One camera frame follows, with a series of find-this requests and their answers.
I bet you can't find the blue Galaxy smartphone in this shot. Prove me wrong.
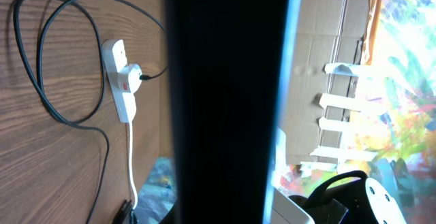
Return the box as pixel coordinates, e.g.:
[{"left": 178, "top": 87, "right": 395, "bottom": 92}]
[{"left": 164, "top": 0, "right": 301, "bottom": 223}]

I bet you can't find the black USB charging cable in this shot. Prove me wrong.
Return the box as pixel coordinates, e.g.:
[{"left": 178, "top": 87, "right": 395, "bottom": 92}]
[{"left": 12, "top": 0, "right": 170, "bottom": 224}]

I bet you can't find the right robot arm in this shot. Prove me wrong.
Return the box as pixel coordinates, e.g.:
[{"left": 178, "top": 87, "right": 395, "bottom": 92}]
[{"left": 269, "top": 170, "right": 406, "bottom": 224}]

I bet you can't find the white USB charger plug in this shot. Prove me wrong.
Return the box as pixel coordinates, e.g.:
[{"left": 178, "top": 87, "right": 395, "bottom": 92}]
[{"left": 116, "top": 64, "right": 142, "bottom": 94}]

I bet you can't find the white power strip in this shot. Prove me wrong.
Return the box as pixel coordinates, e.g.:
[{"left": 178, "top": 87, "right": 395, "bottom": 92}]
[{"left": 102, "top": 39, "right": 137, "bottom": 123}]

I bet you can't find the white power strip cord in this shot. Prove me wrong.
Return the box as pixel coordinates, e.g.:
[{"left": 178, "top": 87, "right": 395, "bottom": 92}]
[{"left": 127, "top": 121, "right": 139, "bottom": 210}]

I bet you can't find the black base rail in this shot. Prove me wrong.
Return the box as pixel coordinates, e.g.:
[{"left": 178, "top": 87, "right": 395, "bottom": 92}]
[{"left": 112, "top": 200, "right": 138, "bottom": 224}]

